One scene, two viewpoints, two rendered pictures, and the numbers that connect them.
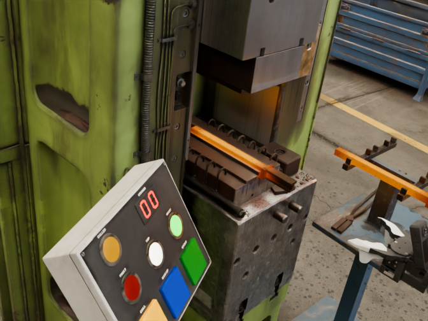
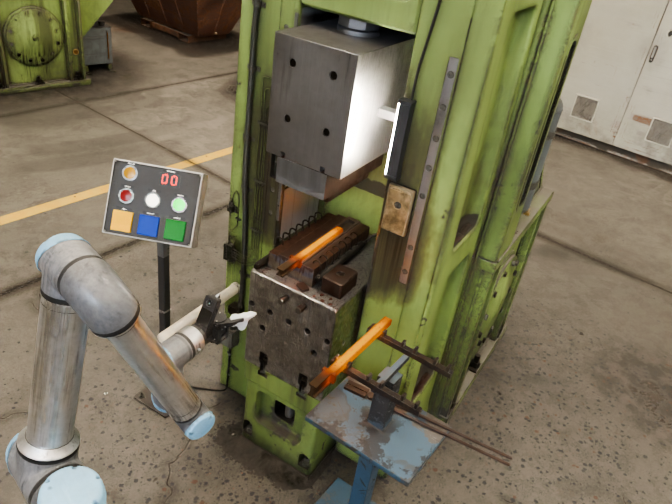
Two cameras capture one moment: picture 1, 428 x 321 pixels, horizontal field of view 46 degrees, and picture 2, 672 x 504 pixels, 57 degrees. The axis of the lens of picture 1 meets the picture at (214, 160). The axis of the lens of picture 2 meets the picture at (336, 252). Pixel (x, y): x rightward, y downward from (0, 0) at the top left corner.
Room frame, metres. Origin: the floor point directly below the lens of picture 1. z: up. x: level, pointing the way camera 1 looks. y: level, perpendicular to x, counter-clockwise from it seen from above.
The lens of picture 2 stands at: (0.96, -1.99, 2.21)
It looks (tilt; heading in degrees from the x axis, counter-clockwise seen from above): 32 degrees down; 76
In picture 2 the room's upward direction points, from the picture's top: 9 degrees clockwise
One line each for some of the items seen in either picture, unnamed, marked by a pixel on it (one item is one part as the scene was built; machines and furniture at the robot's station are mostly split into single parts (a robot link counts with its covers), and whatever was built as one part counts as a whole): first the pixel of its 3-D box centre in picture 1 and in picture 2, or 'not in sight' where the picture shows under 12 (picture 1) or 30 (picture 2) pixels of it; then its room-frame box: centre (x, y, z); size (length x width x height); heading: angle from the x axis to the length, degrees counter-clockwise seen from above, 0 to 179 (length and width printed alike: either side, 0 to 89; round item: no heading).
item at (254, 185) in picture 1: (207, 154); (321, 244); (1.40, 0.02, 0.96); 0.42 x 0.20 x 0.09; 49
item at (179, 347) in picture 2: not in sight; (168, 357); (0.86, -0.63, 0.98); 0.12 x 0.09 x 0.10; 49
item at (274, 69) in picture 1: (220, 44); (332, 160); (1.40, 0.02, 1.32); 0.42 x 0.20 x 0.10; 49
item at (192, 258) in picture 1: (192, 261); (175, 230); (0.84, 0.02, 1.01); 0.07 x 0.05 x 0.07; 164
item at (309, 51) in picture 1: (305, 51); (397, 209); (1.58, -0.24, 1.27); 0.09 x 0.02 x 0.17; 139
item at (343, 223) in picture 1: (372, 198); (424, 421); (1.69, -0.64, 0.68); 0.60 x 0.04 x 0.01; 143
